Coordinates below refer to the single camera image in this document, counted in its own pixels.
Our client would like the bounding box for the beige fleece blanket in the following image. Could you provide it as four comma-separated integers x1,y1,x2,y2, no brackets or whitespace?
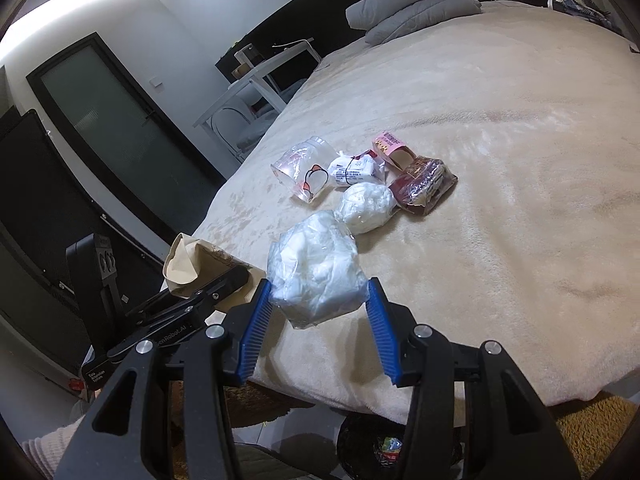
192,0,640,423

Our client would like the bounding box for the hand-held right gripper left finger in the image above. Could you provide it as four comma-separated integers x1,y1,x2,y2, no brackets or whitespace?
55,279,274,480

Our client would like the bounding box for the brown paper bag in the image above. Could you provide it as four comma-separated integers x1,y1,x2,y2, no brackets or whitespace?
162,232,267,297

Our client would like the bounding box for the black headboard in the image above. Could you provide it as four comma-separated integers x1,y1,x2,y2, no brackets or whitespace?
215,0,561,86

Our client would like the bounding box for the black trash bin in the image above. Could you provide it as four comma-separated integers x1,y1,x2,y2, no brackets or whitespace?
336,412,471,480

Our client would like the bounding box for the grey folded quilt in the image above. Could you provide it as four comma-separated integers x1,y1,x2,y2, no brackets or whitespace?
346,0,483,45

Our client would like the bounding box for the black cabinet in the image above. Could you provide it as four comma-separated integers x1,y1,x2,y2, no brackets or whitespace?
0,107,171,376

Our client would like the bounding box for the dark red snack packet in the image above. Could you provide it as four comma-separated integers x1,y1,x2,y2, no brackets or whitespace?
389,156,459,216

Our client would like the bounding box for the white table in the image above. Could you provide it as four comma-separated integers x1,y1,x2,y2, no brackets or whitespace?
194,37,323,161

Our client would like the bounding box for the brown shaggy rug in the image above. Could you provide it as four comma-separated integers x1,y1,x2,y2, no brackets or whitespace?
167,380,638,480

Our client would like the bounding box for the frosted glass door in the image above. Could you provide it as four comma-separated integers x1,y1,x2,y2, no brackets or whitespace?
26,32,227,196

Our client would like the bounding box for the small brown object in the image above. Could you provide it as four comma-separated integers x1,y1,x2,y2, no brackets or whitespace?
234,45,264,79

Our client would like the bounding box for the white wet wipe packet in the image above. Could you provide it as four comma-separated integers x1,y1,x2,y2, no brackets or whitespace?
327,152,387,189

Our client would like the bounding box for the pile of clothes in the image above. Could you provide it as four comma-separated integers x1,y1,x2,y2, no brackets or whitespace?
552,0,626,36

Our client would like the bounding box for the crumpled white plastic bag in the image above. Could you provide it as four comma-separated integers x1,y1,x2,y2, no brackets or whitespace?
334,182,399,235

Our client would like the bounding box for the metal chair grey cushion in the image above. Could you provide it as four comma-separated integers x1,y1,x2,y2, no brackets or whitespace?
212,105,274,153

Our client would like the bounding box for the clear bag with heart print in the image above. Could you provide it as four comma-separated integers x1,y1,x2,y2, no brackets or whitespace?
271,136,337,204

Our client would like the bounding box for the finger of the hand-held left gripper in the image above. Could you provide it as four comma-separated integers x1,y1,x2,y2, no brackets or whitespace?
125,265,252,328

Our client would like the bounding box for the large clear plastic bag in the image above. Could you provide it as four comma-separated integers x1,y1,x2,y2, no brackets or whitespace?
266,210,369,331

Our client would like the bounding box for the person's left forearm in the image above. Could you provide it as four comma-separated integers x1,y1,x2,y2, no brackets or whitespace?
20,400,90,480

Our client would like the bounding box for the small pink box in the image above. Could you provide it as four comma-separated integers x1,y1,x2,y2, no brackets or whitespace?
371,130,417,171

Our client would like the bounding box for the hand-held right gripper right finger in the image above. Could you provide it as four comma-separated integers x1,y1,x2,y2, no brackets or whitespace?
366,276,581,480

